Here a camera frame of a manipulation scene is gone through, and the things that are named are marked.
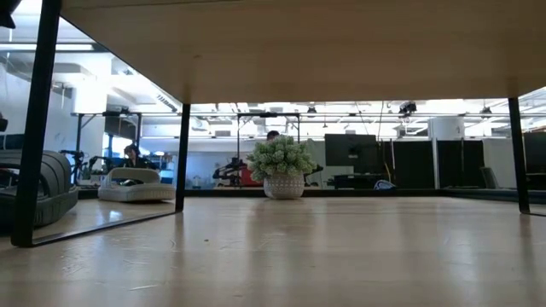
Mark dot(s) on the red bin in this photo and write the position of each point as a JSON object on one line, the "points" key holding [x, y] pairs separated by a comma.
{"points": [[251, 177]]}

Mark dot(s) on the dark wall monitor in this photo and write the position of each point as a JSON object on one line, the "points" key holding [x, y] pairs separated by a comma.
{"points": [[10, 141]]}

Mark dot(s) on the black partition panel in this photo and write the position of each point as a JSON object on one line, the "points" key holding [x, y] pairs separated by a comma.
{"points": [[411, 164], [460, 164]]}

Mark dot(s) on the black ceiling camera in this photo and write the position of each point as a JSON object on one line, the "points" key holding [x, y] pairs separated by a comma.
{"points": [[407, 108]]}

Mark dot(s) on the person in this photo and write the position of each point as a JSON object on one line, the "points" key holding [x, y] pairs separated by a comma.
{"points": [[273, 135], [134, 158]]}

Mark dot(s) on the black background robot arm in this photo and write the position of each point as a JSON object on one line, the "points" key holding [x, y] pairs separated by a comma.
{"points": [[230, 170], [102, 164]]}

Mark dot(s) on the white blue object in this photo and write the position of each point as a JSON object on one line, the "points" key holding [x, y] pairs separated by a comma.
{"points": [[385, 184]]}

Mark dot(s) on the black background rig frame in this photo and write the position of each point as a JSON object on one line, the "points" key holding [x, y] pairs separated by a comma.
{"points": [[268, 114], [79, 149]]}

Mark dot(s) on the black rubber slide sandal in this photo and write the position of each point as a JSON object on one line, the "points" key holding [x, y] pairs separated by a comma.
{"points": [[62, 187]]}

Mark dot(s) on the black hanging monitor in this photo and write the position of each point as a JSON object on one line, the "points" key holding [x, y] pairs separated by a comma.
{"points": [[120, 127]]}

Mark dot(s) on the white column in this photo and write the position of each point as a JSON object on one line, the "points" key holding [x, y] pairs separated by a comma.
{"points": [[445, 128]]}

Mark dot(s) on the grey office chair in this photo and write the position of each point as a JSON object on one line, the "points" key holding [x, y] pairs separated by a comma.
{"points": [[489, 177]]}

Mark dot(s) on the black desk monitor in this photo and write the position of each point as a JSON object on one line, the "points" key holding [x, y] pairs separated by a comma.
{"points": [[350, 149]]}

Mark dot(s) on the green potted plant white pot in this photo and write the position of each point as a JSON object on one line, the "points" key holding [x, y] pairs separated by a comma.
{"points": [[281, 164]]}

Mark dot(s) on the black aluminium table frame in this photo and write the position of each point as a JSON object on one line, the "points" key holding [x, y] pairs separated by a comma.
{"points": [[362, 192]]}

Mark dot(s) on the wooden shelf with black legs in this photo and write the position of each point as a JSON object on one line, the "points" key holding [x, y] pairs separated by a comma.
{"points": [[298, 51]]}

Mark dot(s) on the grey rubber slide sandal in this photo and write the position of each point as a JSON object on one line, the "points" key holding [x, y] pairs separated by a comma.
{"points": [[136, 192]]}

